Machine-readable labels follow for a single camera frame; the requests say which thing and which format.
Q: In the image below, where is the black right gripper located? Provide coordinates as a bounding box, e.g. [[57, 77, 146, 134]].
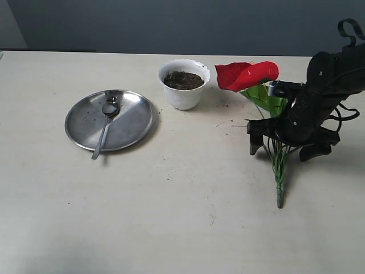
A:
[[247, 117, 340, 162]]

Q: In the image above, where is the red artificial anthurium flower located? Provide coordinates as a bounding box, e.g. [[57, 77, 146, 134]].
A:
[[215, 61, 292, 209]]

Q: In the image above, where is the stainless steel spork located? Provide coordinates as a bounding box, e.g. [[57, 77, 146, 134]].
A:
[[91, 96, 120, 160]]

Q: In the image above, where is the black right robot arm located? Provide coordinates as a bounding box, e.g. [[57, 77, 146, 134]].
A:
[[247, 44, 364, 162]]

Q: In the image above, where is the white plastic flower pot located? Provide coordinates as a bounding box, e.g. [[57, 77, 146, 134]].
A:
[[157, 59, 210, 111]]

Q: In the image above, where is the dark soil in pot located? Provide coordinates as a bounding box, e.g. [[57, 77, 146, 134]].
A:
[[163, 71, 205, 90]]

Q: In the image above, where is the round stainless steel plate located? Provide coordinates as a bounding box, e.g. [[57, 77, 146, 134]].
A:
[[64, 90, 158, 152]]

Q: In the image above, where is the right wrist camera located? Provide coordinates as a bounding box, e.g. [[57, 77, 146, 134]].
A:
[[267, 80, 305, 99]]

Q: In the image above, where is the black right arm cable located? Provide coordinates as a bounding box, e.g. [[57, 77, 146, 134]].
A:
[[327, 18, 365, 134]]

